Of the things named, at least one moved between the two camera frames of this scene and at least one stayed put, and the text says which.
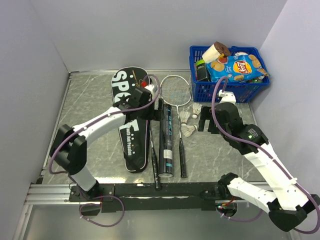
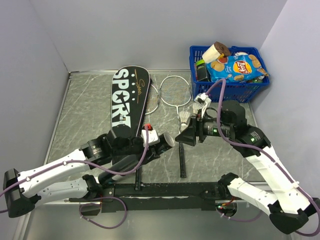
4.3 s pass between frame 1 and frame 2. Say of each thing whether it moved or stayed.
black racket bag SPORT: stayed
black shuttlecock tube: moved
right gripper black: moved
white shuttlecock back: stayed
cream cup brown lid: stayed
